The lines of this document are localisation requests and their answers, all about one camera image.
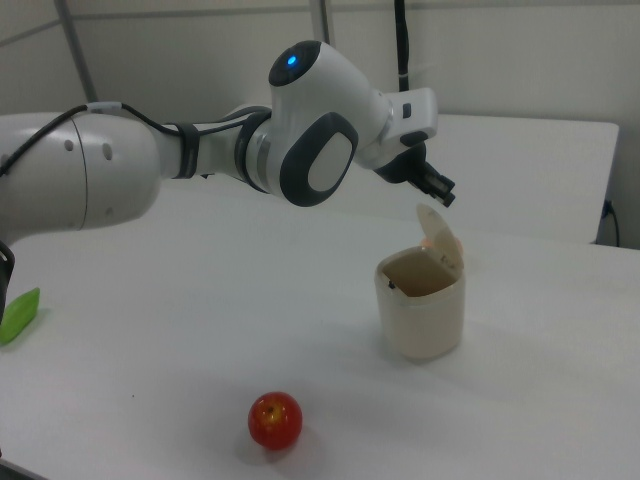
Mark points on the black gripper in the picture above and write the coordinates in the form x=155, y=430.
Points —
x=402, y=167

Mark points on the beige garbage bin lid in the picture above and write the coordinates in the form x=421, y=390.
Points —
x=441, y=235

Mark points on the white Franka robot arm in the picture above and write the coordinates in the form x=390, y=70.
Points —
x=310, y=130

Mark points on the beige plastic garbage bin body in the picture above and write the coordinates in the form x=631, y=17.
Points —
x=425, y=320

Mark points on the white adjacent table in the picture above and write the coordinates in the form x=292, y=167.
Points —
x=525, y=175

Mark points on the red toy apple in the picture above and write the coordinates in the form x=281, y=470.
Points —
x=275, y=420

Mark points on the green toy cucumber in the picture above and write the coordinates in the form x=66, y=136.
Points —
x=19, y=315

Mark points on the black camera pole with base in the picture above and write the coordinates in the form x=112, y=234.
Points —
x=402, y=45

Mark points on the grey aluminium frame post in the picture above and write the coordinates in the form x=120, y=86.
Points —
x=77, y=50
x=321, y=20

